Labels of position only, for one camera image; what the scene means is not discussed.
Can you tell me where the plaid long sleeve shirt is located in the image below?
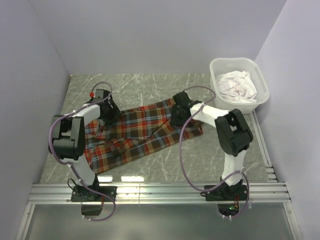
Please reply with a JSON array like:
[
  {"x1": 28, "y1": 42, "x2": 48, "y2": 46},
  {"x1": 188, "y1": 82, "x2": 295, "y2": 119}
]
[{"x1": 84, "y1": 98, "x2": 203, "y2": 174}]

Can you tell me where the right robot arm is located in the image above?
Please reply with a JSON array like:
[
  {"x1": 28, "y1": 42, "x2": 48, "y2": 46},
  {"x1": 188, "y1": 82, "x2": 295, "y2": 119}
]
[{"x1": 171, "y1": 91, "x2": 254, "y2": 200}]

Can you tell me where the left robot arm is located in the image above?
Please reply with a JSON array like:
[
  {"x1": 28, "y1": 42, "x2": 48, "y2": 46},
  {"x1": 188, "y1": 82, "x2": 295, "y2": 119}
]
[{"x1": 48, "y1": 89, "x2": 121, "y2": 201}]

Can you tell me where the white shirt in basket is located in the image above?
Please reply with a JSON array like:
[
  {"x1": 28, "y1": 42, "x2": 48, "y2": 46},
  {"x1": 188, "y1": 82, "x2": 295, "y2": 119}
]
[{"x1": 215, "y1": 70, "x2": 258, "y2": 104}]

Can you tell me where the white plastic basket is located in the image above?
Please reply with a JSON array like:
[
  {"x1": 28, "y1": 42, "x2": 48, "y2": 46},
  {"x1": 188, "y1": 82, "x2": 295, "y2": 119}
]
[{"x1": 209, "y1": 57, "x2": 270, "y2": 114}]

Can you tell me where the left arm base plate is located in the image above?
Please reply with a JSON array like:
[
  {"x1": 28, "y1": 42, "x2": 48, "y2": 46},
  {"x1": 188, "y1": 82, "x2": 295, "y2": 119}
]
[{"x1": 70, "y1": 185, "x2": 117, "y2": 203}]

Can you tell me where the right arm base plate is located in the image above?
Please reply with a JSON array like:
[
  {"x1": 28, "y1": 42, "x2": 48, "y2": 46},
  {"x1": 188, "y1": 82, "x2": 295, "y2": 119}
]
[{"x1": 200, "y1": 184, "x2": 249, "y2": 202}]

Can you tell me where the black box under rail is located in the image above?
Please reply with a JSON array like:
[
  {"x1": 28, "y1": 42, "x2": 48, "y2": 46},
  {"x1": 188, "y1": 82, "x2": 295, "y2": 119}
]
[{"x1": 80, "y1": 201, "x2": 104, "y2": 217}]

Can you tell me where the aluminium rail frame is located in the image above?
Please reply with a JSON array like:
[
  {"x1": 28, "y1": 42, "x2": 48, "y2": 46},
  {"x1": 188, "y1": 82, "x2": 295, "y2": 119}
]
[{"x1": 16, "y1": 112, "x2": 303, "y2": 240}]

